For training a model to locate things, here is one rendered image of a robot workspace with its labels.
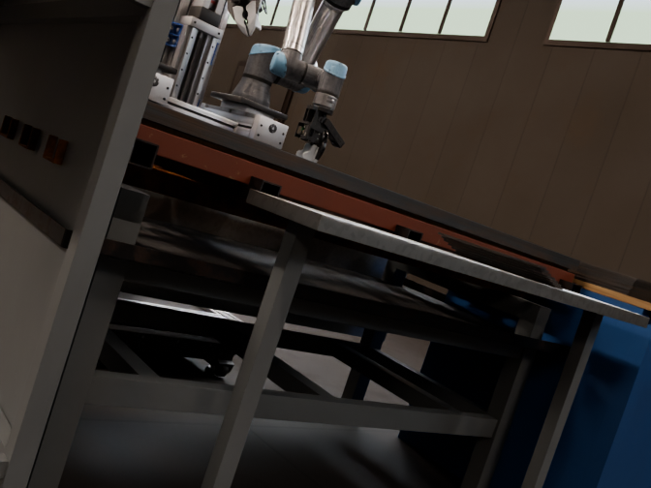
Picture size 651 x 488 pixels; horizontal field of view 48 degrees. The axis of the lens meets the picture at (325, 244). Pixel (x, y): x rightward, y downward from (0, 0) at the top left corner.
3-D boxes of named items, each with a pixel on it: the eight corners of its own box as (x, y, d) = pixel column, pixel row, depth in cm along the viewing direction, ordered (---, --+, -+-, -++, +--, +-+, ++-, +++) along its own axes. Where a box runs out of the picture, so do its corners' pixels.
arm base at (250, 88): (223, 94, 279) (231, 70, 279) (254, 107, 290) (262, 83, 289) (244, 99, 268) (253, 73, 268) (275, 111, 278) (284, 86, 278)
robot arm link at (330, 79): (343, 68, 241) (353, 66, 233) (333, 100, 242) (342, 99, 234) (322, 59, 238) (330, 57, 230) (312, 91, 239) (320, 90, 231)
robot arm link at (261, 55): (239, 74, 282) (250, 40, 281) (271, 86, 287) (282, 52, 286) (246, 72, 271) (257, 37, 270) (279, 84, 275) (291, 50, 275)
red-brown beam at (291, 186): (570, 289, 232) (576, 270, 232) (112, 140, 136) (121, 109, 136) (547, 281, 239) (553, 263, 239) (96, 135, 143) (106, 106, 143)
